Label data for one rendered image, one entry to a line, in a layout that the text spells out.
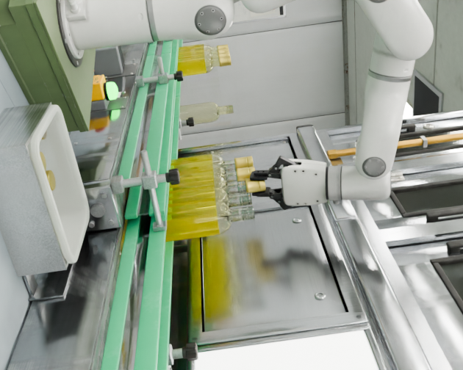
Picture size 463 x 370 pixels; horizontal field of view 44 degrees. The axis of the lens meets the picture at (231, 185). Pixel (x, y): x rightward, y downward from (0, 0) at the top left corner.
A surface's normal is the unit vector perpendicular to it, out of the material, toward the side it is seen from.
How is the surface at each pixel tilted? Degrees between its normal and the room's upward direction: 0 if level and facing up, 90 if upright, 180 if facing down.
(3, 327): 0
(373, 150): 111
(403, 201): 90
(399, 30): 98
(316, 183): 106
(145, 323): 90
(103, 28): 91
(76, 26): 91
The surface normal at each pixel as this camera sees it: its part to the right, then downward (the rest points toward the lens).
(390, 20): -0.14, 0.53
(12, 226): 0.07, 0.48
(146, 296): -0.12, -0.87
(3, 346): 0.99, -0.14
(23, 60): 0.11, 0.80
